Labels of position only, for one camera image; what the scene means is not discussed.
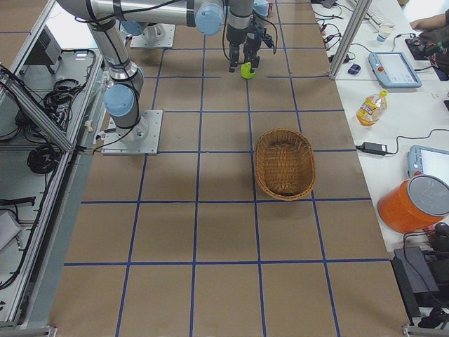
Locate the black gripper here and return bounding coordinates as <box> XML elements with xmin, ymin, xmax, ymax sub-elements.
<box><xmin>226</xmin><ymin>21</ymin><xmax>263</xmax><ymax>73</ymax></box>

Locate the green apple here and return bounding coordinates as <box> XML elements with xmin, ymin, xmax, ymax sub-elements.
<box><xmin>240</xmin><ymin>62</ymin><xmax>255</xmax><ymax>79</ymax></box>

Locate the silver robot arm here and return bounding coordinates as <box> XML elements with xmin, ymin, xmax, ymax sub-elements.
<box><xmin>253</xmin><ymin>0</ymin><xmax>272</xmax><ymax>18</ymax></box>
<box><xmin>59</xmin><ymin>1</ymin><xmax>262</xmax><ymax>144</ymax></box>

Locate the woven wicker basket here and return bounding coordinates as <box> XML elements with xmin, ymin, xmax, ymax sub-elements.
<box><xmin>255</xmin><ymin>128</ymin><xmax>316</xmax><ymax>201</ymax></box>

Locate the black computer mouse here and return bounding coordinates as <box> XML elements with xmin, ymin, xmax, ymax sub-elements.
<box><xmin>347</xmin><ymin>63</ymin><xmax>361</xmax><ymax>75</ymax></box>

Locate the orange juice bottle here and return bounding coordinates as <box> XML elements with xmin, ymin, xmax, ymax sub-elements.
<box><xmin>356</xmin><ymin>89</ymin><xmax>389</xmax><ymax>126</ymax></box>

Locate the paper cup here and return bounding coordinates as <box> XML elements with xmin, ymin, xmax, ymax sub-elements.
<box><xmin>376</xmin><ymin>25</ymin><xmax>394</xmax><ymax>43</ymax></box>

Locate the blue teach pendant far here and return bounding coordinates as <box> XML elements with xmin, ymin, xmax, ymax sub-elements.
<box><xmin>368</xmin><ymin>52</ymin><xmax>422</xmax><ymax>88</ymax></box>

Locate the blue teach pendant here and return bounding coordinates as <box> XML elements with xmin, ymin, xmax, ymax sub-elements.
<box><xmin>368</xmin><ymin>52</ymin><xmax>422</xmax><ymax>88</ymax></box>
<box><xmin>408</xmin><ymin>145</ymin><xmax>449</xmax><ymax>184</ymax></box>

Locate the black power adapter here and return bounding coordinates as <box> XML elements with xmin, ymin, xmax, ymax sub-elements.
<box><xmin>356</xmin><ymin>142</ymin><xmax>388</xmax><ymax>156</ymax></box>

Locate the blue teach pendant near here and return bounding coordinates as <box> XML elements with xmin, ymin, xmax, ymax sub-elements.
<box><xmin>408</xmin><ymin>145</ymin><xmax>449</xmax><ymax>184</ymax></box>

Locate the orange bucket with grey lid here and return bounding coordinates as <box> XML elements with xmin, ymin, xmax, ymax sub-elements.
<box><xmin>377</xmin><ymin>175</ymin><xmax>448</xmax><ymax>233</ymax></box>

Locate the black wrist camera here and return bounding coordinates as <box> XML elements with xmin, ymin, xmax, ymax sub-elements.
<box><xmin>255</xmin><ymin>26</ymin><xmax>278</xmax><ymax>54</ymax></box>

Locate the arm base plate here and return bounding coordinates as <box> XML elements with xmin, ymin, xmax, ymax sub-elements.
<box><xmin>100</xmin><ymin>110</ymin><xmax>163</xmax><ymax>155</ymax></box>
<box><xmin>130</xmin><ymin>23</ymin><xmax>176</xmax><ymax>49</ymax></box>

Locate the aluminium frame post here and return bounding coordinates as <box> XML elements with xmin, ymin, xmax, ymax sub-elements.
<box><xmin>328</xmin><ymin>0</ymin><xmax>372</xmax><ymax>80</ymax></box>

